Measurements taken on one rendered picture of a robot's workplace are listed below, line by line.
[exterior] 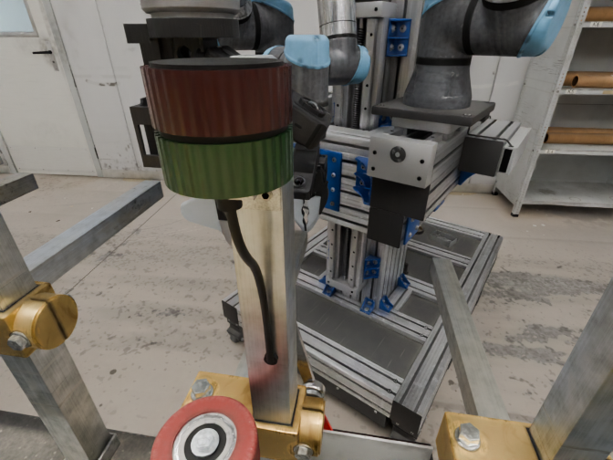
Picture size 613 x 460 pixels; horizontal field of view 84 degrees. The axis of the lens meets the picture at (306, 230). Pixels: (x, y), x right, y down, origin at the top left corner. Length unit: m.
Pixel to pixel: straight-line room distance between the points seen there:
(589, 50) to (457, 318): 2.94
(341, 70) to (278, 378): 0.61
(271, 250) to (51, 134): 3.84
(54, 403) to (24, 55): 3.60
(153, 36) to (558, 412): 0.43
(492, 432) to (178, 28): 0.43
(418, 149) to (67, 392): 0.66
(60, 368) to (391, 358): 1.04
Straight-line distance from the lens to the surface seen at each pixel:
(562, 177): 3.54
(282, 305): 0.25
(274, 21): 1.09
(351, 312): 1.43
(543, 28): 0.77
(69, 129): 3.88
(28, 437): 0.66
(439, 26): 0.85
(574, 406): 0.35
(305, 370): 0.39
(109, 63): 3.48
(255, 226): 0.21
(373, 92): 1.03
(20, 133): 4.23
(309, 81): 0.61
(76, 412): 0.51
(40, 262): 0.48
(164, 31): 0.31
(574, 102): 3.36
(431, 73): 0.85
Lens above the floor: 1.18
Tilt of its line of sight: 29 degrees down
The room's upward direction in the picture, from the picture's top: straight up
